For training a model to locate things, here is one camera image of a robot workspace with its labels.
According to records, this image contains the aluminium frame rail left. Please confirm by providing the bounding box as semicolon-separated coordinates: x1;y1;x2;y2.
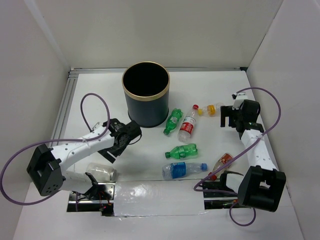
50;70;79;139

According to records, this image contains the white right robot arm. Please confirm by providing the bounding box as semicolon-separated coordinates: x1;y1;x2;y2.
218;99;286;212

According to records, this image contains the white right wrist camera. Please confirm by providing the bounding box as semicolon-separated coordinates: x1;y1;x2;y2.
232;92;248;110

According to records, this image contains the clear plastic jar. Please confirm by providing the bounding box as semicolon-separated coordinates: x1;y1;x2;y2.
86;163;117;183

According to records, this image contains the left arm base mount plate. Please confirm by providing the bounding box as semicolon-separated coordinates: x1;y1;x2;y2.
66;182;116;217

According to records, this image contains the clear bottle with blue label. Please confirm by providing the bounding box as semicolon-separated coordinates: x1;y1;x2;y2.
162;162;208;180

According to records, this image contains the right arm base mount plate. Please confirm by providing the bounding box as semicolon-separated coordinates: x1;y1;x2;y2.
200;181;237;210

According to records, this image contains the green bottle near bin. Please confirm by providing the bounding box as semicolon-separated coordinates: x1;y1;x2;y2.
163;108;183;135

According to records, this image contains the green bottle lying centre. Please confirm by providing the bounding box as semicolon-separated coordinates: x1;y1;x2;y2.
164;143;198;160

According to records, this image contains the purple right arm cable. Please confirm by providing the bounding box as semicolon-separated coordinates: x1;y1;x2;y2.
193;87;282;227

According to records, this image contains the dark bin with gold rim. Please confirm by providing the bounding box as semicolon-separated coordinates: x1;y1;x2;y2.
121;61;171;128

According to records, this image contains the clear bottle with red label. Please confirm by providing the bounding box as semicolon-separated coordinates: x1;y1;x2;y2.
177;104;199;143

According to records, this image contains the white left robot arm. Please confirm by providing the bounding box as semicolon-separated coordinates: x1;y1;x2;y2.
26;118;142;200

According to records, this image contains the small bottle with yellow cap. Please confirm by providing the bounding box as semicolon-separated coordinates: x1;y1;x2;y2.
197;102;224;117

